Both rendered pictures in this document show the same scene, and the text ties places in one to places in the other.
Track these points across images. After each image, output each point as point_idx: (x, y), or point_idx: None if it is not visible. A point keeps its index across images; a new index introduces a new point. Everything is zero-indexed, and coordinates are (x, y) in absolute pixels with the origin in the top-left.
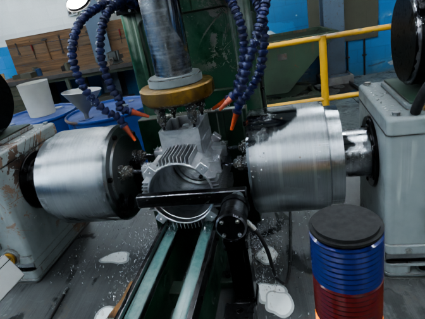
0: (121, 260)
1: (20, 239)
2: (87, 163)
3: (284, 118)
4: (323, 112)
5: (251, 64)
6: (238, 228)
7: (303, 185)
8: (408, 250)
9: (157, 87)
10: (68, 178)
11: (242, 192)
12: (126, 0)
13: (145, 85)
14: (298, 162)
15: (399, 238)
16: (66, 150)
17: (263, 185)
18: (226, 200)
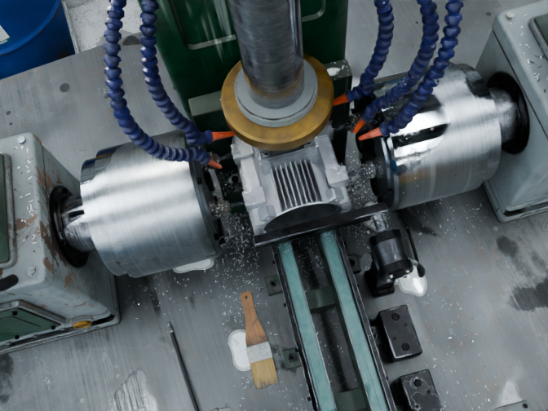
0: (205, 263)
1: (94, 307)
2: (184, 232)
3: (436, 128)
4: (481, 113)
5: (422, 105)
6: (405, 273)
7: (452, 192)
8: (528, 206)
9: (267, 125)
10: (161, 252)
11: (384, 212)
12: None
13: (170, 38)
14: (453, 179)
15: (523, 201)
16: (142, 221)
17: (409, 202)
18: (382, 240)
